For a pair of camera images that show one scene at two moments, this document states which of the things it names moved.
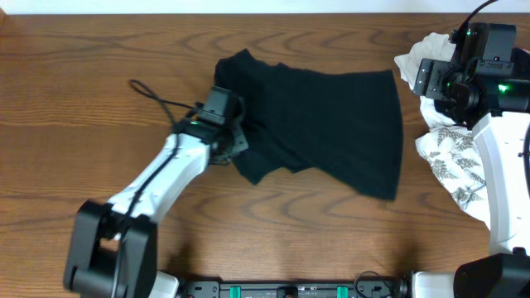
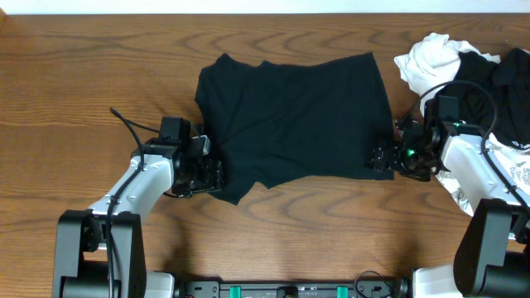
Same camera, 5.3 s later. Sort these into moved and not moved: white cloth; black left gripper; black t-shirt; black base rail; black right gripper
Moved: black left gripper; black t-shirt; black right gripper
Not moved: black base rail; white cloth
